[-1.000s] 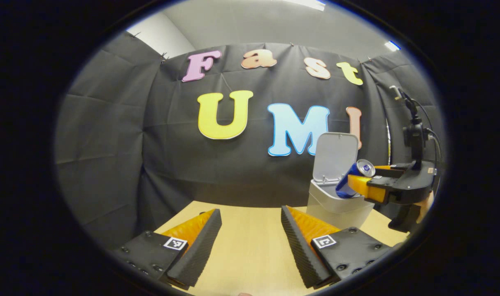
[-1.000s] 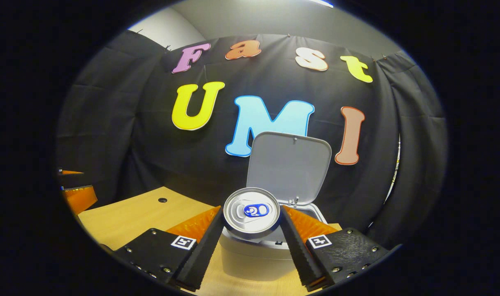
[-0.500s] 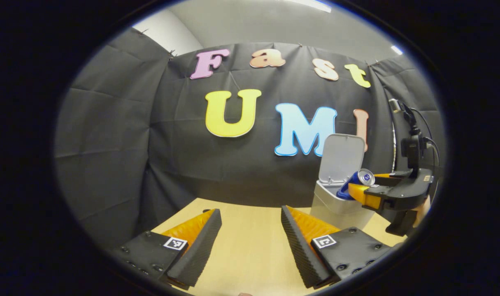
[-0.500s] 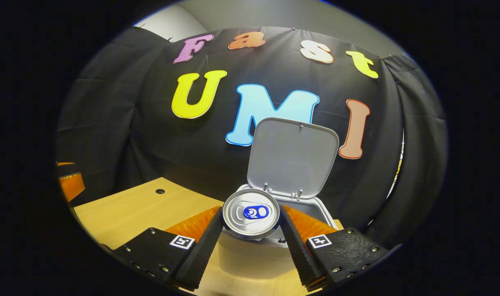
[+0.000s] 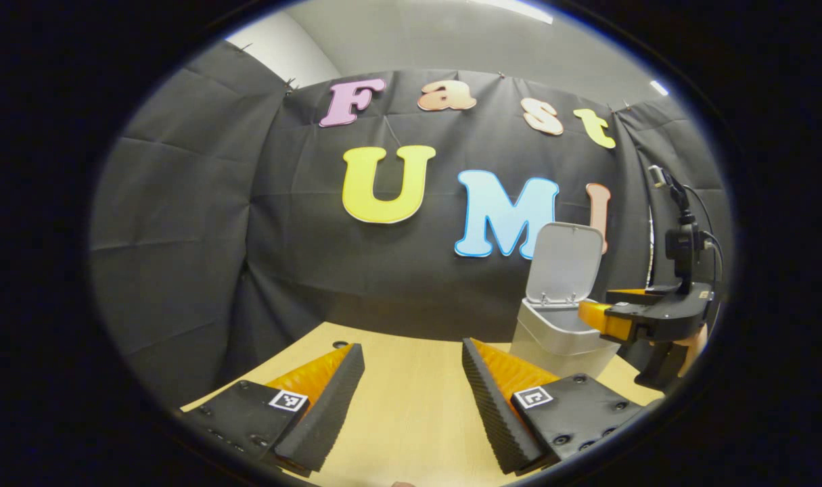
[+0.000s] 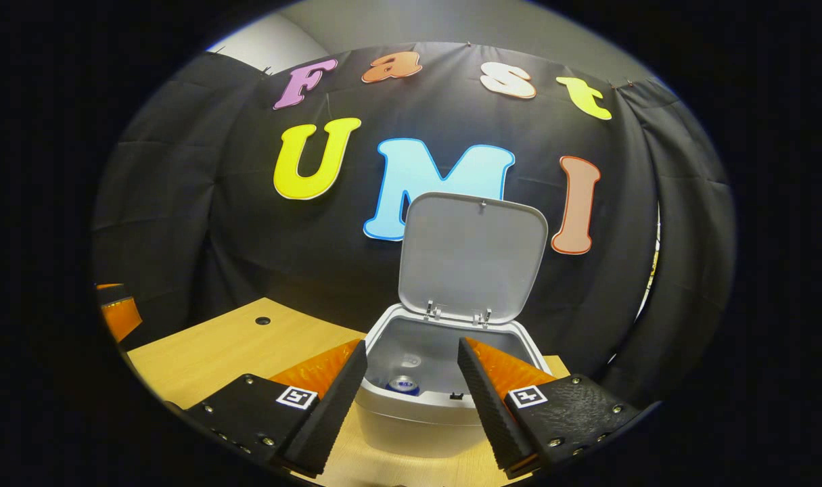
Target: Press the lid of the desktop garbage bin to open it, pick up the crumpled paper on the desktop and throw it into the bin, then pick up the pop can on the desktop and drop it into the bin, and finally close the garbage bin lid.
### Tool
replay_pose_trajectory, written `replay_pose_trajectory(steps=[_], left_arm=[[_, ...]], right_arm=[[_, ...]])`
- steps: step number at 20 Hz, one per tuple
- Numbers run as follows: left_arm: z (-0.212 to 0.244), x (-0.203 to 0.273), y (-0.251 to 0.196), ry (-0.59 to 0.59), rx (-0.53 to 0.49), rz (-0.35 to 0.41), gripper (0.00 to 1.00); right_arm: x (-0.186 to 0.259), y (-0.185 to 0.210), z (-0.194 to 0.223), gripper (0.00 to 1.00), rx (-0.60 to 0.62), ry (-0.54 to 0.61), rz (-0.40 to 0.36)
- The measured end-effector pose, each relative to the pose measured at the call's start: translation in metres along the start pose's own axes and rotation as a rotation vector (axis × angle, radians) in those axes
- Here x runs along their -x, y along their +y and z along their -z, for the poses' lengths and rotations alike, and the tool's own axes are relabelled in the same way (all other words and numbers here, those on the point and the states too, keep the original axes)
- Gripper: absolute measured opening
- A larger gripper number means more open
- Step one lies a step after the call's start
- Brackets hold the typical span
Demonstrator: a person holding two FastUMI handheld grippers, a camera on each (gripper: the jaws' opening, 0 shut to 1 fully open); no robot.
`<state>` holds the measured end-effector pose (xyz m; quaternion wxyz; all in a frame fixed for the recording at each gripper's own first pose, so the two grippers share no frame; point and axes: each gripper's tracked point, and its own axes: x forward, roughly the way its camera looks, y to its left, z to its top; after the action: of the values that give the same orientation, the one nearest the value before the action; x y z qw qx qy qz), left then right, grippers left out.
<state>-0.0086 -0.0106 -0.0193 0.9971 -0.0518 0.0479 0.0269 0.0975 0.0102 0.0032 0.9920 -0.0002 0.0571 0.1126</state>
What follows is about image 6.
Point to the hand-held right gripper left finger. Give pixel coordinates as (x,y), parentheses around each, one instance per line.
(336,412)

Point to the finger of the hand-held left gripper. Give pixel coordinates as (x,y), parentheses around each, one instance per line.
(111,294)
(123,318)

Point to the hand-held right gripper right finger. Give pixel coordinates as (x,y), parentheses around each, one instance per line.
(485,406)

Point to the silver blue pop can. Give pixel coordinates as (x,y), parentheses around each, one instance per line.
(402,386)

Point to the wooden desktop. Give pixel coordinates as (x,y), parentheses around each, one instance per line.
(214,352)

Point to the white desktop garbage bin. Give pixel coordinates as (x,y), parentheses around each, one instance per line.
(471,257)

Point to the black backdrop cloth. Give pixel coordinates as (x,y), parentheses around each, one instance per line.
(248,257)

